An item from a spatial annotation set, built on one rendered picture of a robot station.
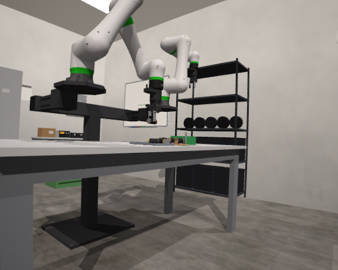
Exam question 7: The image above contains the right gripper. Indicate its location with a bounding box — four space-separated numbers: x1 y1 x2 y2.
143 79 164 122

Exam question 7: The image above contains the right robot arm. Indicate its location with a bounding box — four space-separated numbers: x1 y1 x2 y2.
66 0 165 83

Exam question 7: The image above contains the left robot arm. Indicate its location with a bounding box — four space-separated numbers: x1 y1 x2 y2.
160 35 199 106

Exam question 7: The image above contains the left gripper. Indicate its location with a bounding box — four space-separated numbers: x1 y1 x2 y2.
187 63 199 88

